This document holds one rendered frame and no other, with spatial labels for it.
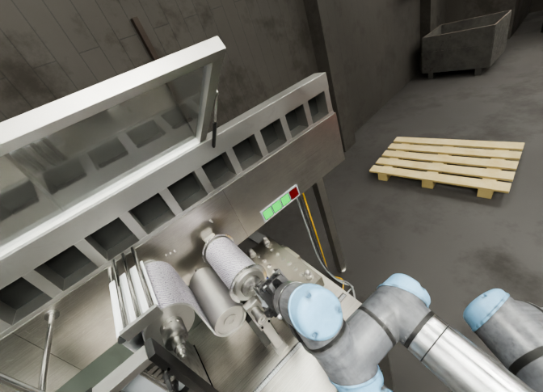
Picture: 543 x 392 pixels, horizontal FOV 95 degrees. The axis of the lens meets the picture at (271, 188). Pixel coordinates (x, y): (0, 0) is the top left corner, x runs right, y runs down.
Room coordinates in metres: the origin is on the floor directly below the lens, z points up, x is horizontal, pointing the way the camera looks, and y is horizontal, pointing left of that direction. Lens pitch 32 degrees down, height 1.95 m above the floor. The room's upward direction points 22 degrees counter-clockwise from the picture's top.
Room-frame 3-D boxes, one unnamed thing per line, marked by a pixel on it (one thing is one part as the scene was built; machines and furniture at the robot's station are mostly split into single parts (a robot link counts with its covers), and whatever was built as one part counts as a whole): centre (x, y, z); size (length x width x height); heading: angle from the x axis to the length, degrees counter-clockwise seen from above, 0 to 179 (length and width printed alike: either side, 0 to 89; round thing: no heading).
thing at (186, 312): (0.59, 0.48, 1.34); 0.25 x 0.14 x 0.14; 25
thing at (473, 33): (4.47, -4.28, 0.38); 1.12 x 0.91 x 0.76; 33
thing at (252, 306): (0.53, 0.21, 1.05); 0.06 x 0.05 x 0.31; 25
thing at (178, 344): (0.40, 0.39, 1.34); 0.06 x 0.03 x 0.03; 25
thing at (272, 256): (0.80, 0.10, 1.00); 0.40 x 0.16 x 0.06; 25
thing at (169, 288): (0.64, 0.37, 1.16); 0.39 x 0.23 x 0.51; 115
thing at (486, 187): (2.14, -1.88, 0.06); 1.29 x 0.89 x 0.12; 32
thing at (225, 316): (0.64, 0.36, 1.18); 0.26 x 0.12 x 0.12; 25
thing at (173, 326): (0.45, 0.41, 1.34); 0.06 x 0.06 x 0.06; 25
